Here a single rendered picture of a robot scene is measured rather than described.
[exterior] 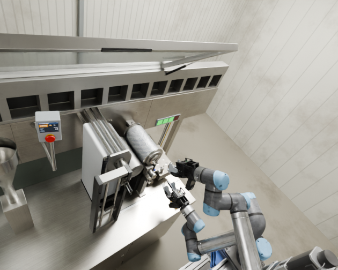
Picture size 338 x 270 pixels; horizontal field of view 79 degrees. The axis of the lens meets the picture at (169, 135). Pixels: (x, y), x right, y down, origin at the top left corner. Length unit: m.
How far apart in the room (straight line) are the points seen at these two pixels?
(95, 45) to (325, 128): 3.05
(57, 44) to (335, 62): 3.03
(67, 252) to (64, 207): 0.26
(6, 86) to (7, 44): 0.52
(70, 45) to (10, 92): 0.55
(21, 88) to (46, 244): 0.82
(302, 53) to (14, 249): 3.42
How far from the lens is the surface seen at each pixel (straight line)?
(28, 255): 1.40
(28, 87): 1.06
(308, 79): 3.30
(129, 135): 1.36
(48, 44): 0.55
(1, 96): 1.08
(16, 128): 1.19
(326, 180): 3.50
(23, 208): 1.24
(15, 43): 0.54
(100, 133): 1.08
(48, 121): 0.76
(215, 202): 0.93
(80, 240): 1.39
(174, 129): 2.28
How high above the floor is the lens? 2.22
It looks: 41 degrees down
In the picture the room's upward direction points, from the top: 23 degrees clockwise
